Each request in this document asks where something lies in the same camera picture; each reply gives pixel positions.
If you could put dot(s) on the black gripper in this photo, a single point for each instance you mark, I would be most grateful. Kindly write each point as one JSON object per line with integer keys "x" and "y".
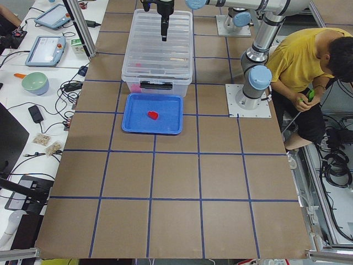
{"x": 165, "y": 8}

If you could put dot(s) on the clear plastic box lid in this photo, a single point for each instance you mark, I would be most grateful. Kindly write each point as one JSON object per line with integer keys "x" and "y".
{"x": 147, "y": 55}

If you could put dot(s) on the red block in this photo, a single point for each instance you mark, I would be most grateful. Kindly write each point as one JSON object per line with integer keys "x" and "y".
{"x": 153, "y": 115}

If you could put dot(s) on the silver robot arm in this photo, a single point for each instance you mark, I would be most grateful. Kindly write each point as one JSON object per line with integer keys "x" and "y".
{"x": 257, "y": 76}
{"x": 234, "y": 24}

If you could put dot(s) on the clear plastic storage box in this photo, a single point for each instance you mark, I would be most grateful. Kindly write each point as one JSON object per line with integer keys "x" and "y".
{"x": 157, "y": 84}

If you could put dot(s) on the blue plastic tray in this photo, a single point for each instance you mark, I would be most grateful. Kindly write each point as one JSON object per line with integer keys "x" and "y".
{"x": 169, "y": 108}

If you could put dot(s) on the green white carton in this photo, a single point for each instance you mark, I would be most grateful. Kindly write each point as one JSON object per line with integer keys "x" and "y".
{"x": 77, "y": 46}

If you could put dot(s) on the upper blue teach pendant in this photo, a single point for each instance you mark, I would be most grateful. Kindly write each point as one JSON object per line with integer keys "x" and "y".
{"x": 54, "y": 18}

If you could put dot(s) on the blue teach pendant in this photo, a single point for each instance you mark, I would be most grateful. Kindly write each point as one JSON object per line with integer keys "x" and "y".
{"x": 46, "y": 51}
{"x": 54, "y": 18}

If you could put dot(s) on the black power adapter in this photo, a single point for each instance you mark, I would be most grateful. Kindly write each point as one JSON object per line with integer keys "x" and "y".
{"x": 73, "y": 86}

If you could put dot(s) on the lower blue teach pendant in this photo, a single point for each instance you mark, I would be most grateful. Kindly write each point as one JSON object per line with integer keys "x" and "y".
{"x": 46, "y": 51}

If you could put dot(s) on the green bowl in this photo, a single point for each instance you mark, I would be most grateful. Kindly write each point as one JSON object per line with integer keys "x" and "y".
{"x": 36, "y": 83}

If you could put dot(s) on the person in yellow shirt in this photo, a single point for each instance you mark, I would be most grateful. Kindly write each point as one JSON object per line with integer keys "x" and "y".
{"x": 308, "y": 59}

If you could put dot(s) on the toy carrot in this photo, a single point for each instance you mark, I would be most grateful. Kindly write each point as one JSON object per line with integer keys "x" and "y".
{"x": 19, "y": 75}

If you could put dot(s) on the black smartphone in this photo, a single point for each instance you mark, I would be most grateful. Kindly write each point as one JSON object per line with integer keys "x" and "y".
{"x": 35, "y": 114}

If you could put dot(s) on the green phone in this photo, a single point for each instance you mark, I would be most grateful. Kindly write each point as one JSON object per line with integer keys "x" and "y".
{"x": 309, "y": 95}

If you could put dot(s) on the snack bag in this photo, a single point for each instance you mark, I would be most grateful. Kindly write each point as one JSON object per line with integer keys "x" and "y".
{"x": 54, "y": 148}
{"x": 41, "y": 139}

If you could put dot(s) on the black monitor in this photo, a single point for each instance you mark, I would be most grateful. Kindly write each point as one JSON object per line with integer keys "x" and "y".
{"x": 13, "y": 140}

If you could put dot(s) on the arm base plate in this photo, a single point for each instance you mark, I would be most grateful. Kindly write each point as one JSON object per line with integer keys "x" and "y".
{"x": 240, "y": 106}
{"x": 226, "y": 27}

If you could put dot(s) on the aluminium frame post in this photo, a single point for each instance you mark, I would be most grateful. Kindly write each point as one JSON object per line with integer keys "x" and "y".
{"x": 81, "y": 27}

